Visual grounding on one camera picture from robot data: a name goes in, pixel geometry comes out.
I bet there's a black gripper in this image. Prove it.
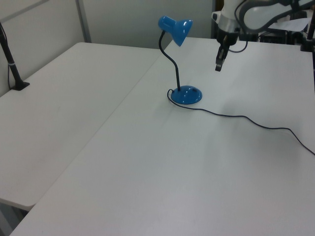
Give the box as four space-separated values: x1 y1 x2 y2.
215 28 240 72

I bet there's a blue gooseneck desk lamp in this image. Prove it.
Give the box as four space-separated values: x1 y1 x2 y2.
157 15 203 105

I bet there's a black background equipment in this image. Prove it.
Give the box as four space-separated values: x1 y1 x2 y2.
257 29 305 45

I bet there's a white paper sheet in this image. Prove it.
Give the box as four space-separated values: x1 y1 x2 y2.
272 16 310 32

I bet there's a black pole with white tape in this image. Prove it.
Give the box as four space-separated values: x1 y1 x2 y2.
0 21 31 91

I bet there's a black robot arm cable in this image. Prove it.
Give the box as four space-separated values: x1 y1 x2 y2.
228 0 250 54

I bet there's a black lamp power cord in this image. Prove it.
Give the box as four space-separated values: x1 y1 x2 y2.
167 88 315 156

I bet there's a black camera pole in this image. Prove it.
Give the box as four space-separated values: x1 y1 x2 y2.
299 13 315 53

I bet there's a grey metal partition post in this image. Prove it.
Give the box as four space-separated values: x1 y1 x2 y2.
75 0 92 43

